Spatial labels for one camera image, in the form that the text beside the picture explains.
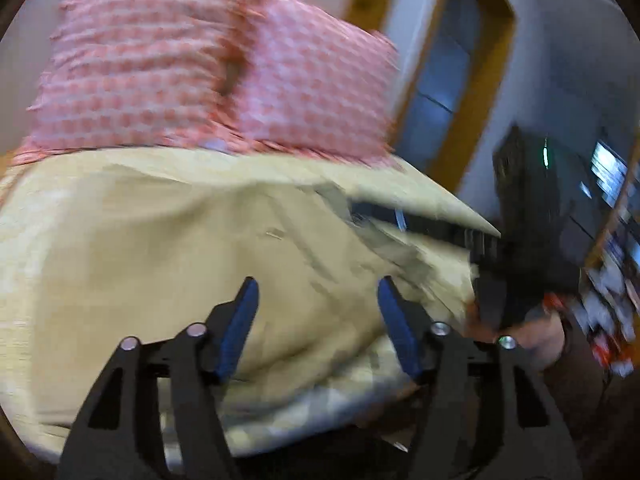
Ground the pale checked bed sheet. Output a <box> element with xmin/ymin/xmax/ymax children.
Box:
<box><xmin>220</xmin><ymin>335</ymin><xmax>426</xmax><ymax>458</ymax></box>

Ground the wooden door frame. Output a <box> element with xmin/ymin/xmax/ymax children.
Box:
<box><xmin>342</xmin><ymin>0</ymin><xmax>517</xmax><ymax>193</ymax></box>

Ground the glass door panel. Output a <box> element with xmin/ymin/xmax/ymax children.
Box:
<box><xmin>395</xmin><ymin>0</ymin><xmax>483</xmax><ymax>173</ymax></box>

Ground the pink patterned pillow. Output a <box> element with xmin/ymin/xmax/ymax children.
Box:
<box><xmin>232</xmin><ymin>0</ymin><xmax>401</xmax><ymax>166</ymax></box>
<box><xmin>12</xmin><ymin>0</ymin><xmax>281</xmax><ymax>166</ymax></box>

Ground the lit monitor screen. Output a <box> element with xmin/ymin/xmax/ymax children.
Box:
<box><xmin>590</xmin><ymin>141</ymin><xmax>628</xmax><ymax>208</ymax></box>

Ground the wooden shelf with clutter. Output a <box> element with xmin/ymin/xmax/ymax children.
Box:
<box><xmin>572</xmin><ymin>125</ymin><xmax>640</xmax><ymax>378</ymax></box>

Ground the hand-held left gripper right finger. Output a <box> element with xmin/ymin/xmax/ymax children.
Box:
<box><xmin>378</xmin><ymin>276</ymin><xmax>583</xmax><ymax>480</ymax></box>

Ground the yellow blanket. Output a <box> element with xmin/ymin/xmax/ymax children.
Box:
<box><xmin>0</xmin><ymin>146</ymin><xmax>502</xmax><ymax>461</ymax></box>

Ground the person's right hand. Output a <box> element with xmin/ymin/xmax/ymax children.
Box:
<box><xmin>462</xmin><ymin>305</ymin><xmax>568</xmax><ymax>373</ymax></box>

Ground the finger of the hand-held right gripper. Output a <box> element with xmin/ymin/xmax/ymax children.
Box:
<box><xmin>347</xmin><ymin>200</ymin><xmax>503</xmax><ymax>261</ymax></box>

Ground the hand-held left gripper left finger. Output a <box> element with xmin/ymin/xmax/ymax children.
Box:
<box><xmin>57</xmin><ymin>276</ymin><xmax>260</xmax><ymax>480</ymax></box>

